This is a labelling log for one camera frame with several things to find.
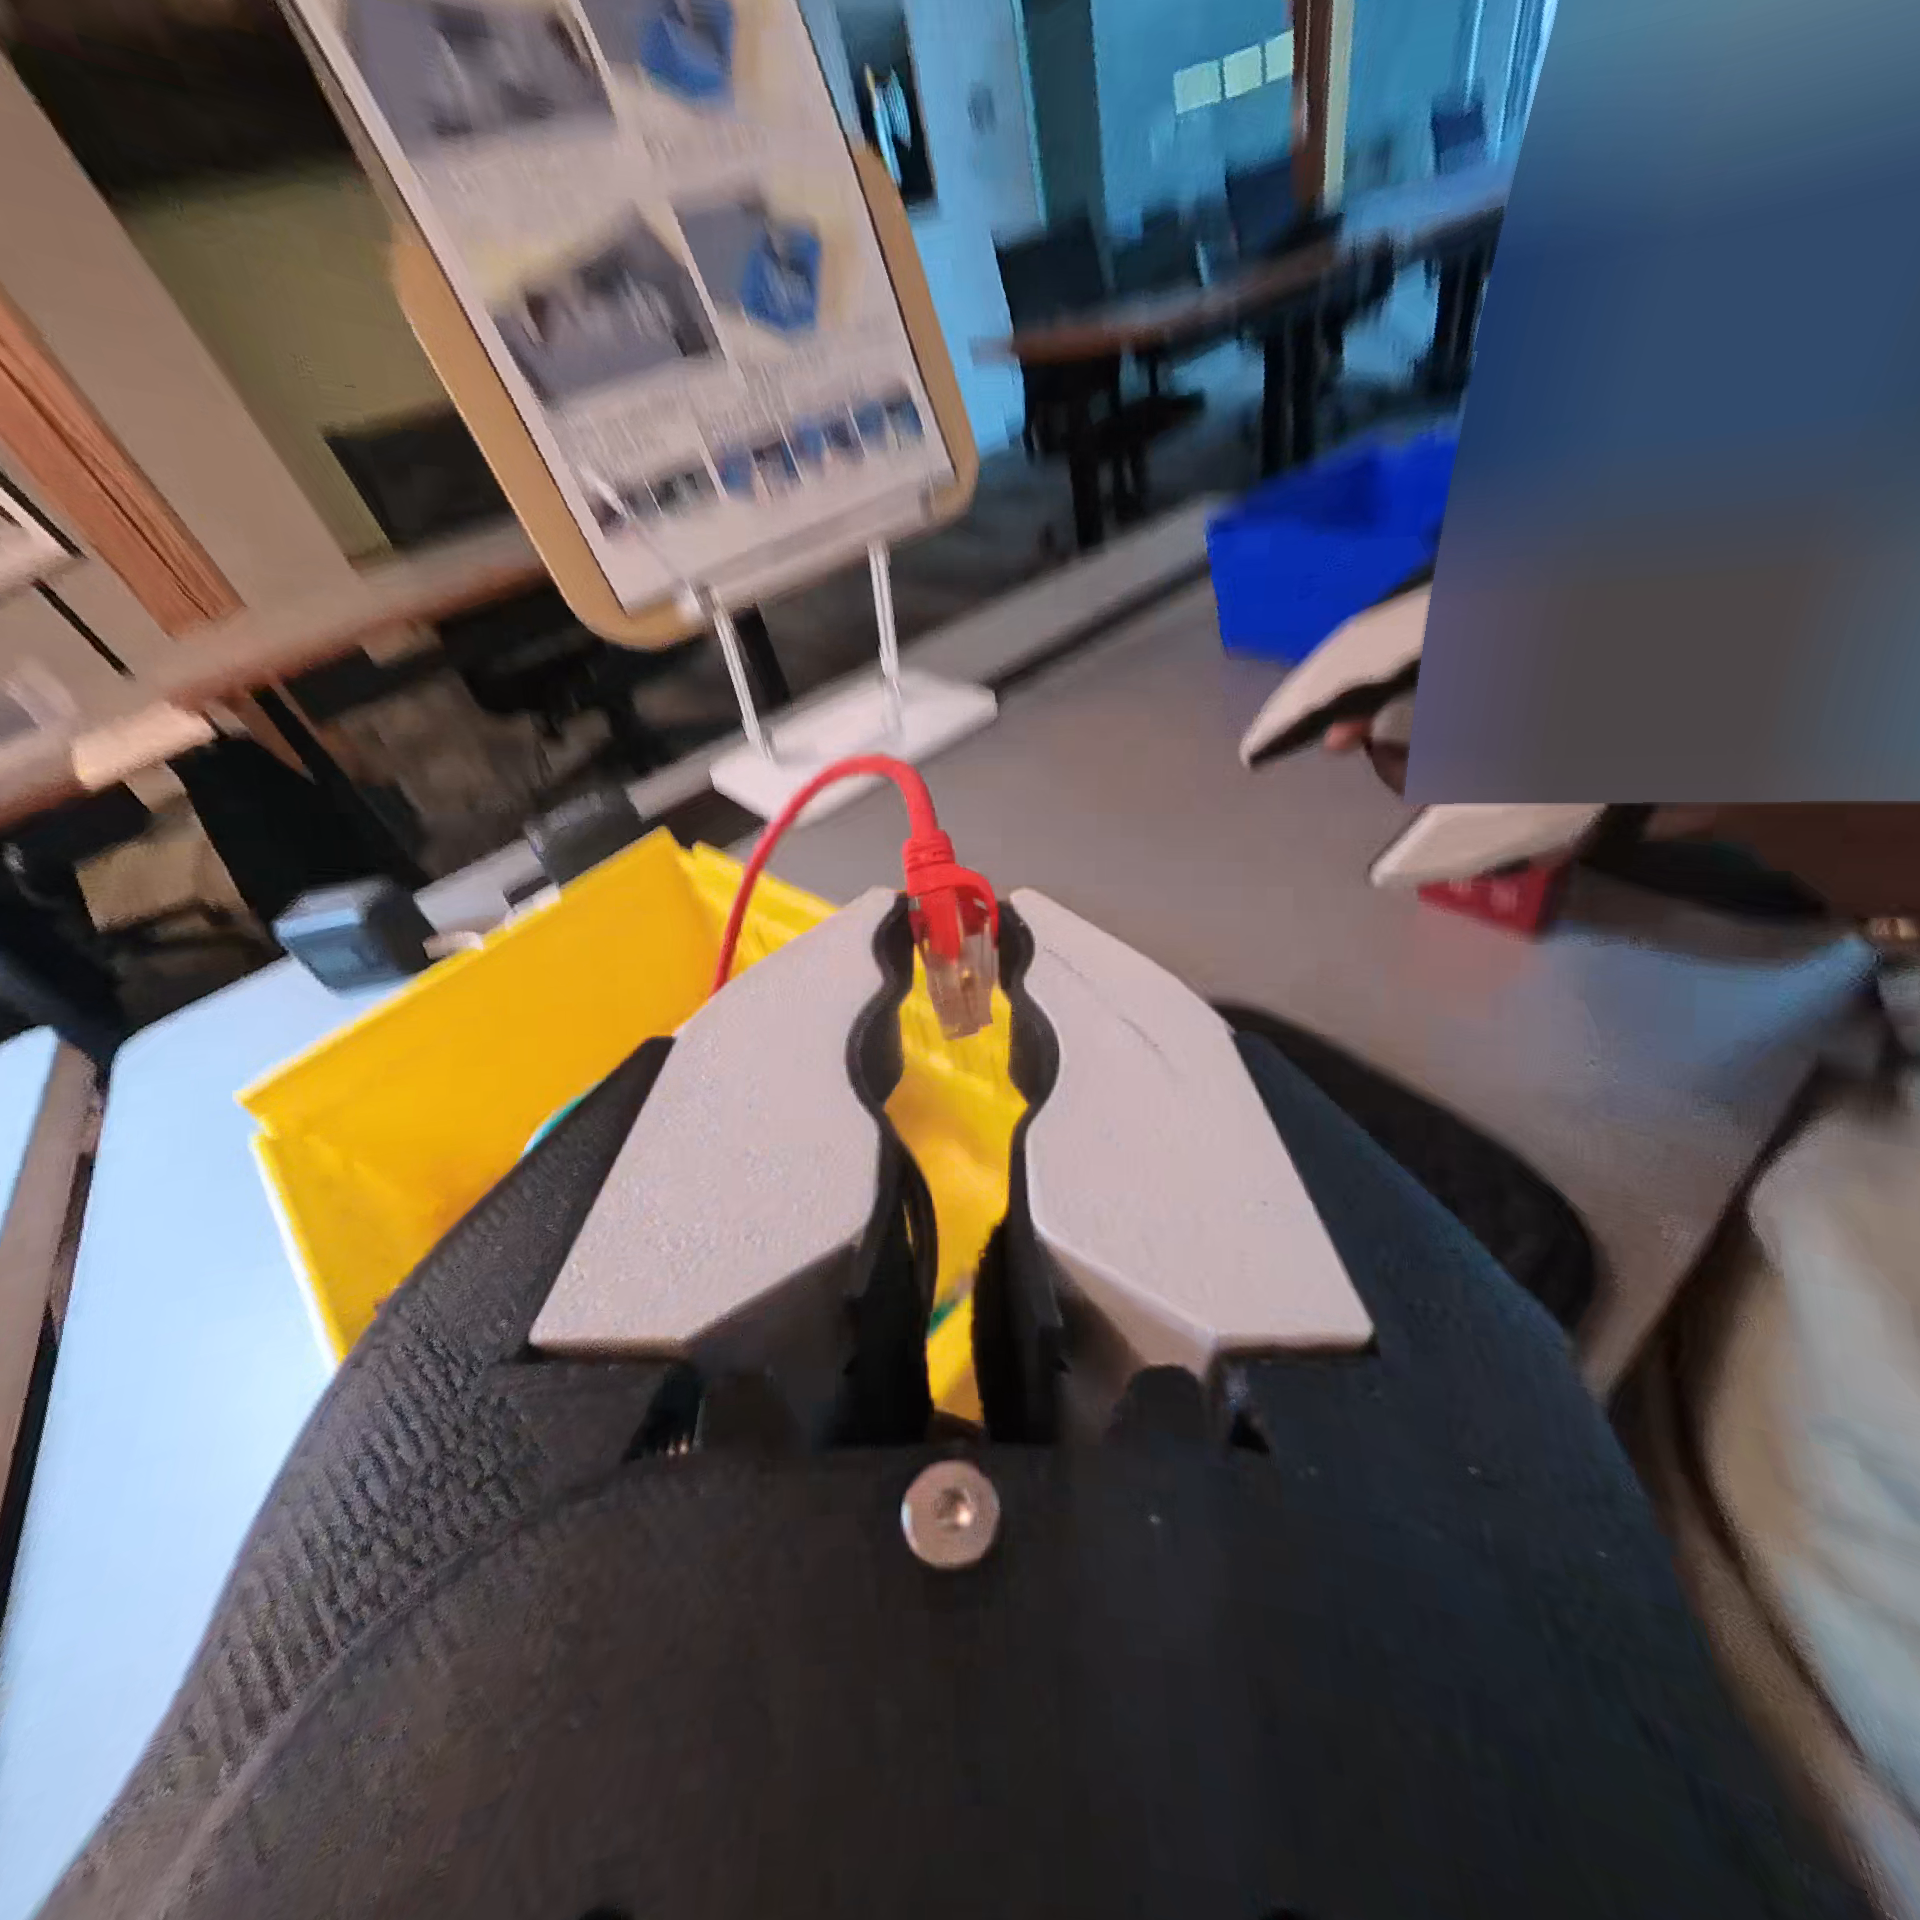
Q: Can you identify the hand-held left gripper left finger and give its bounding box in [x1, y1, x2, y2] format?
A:
[528, 889, 941, 1447]

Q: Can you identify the grey power adapter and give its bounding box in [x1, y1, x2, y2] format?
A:
[274, 879, 490, 997]

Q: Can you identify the blue plastic bin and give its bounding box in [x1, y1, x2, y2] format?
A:
[1205, 427, 1465, 667]

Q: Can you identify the wooden top office desk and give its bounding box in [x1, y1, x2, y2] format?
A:
[975, 157, 1510, 550]
[0, 524, 559, 828]

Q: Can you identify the framed sign on acrylic stand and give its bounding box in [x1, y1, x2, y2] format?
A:
[277, 0, 1001, 825]

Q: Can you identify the red ethernet cable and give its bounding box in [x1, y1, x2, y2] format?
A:
[714, 755, 1005, 1044]

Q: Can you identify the yellow plastic bin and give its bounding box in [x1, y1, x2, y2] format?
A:
[236, 828, 1039, 1425]

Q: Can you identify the person's right forearm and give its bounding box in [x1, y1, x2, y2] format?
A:
[1642, 804, 1920, 920]

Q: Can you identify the black woven mat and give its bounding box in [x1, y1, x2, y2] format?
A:
[1215, 1002, 1596, 1330]

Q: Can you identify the red adapter box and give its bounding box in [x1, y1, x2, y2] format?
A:
[1416, 858, 1575, 937]

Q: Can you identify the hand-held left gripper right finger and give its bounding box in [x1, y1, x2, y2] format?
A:
[978, 884, 1376, 1447]

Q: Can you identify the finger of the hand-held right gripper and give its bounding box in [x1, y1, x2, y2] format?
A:
[1368, 804, 1608, 890]
[1238, 584, 1434, 770]

